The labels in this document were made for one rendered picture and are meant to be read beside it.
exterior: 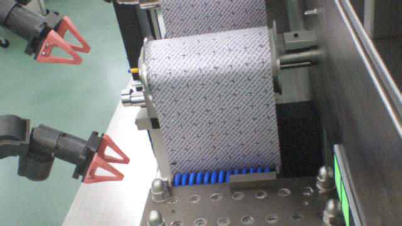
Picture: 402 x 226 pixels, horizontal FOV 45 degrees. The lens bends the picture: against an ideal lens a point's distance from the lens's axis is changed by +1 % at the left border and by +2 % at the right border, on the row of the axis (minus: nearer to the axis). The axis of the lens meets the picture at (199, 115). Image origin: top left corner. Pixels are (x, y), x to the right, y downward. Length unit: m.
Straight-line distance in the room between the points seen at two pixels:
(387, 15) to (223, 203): 0.57
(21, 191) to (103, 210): 1.89
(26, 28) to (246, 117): 0.46
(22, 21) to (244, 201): 0.55
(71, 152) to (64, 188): 1.93
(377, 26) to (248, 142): 0.54
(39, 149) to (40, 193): 1.95
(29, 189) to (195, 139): 2.17
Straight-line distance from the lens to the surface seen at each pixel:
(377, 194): 0.50
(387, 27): 0.49
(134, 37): 1.26
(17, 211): 2.94
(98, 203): 1.25
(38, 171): 1.09
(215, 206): 0.94
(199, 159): 1.01
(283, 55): 0.94
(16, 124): 1.04
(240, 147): 0.98
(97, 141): 1.04
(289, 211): 0.91
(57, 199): 2.89
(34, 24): 0.99
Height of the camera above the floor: 1.65
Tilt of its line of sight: 30 degrees down
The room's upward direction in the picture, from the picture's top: 11 degrees counter-clockwise
